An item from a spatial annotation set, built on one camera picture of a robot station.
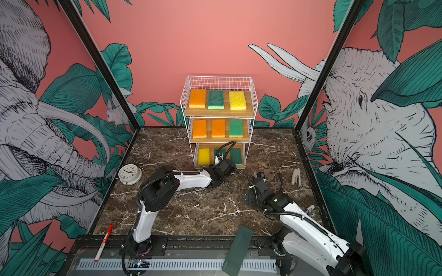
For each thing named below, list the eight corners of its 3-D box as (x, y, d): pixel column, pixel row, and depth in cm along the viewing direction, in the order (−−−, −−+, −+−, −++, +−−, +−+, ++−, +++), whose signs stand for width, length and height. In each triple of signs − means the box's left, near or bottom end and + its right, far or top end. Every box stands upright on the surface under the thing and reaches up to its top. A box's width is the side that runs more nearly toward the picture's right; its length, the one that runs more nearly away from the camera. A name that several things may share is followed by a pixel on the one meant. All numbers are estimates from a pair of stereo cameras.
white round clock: (118, 186, 94) (113, 181, 90) (126, 168, 101) (121, 164, 97) (137, 186, 94) (133, 181, 90) (143, 168, 102) (140, 164, 98)
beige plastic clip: (291, 184, 96) (292, 182, 94) (292, 170, 102) (293, 167, 100) (298, 186, 95) (300, 184, 93) (299, 171, 102) (300, 169, 99)
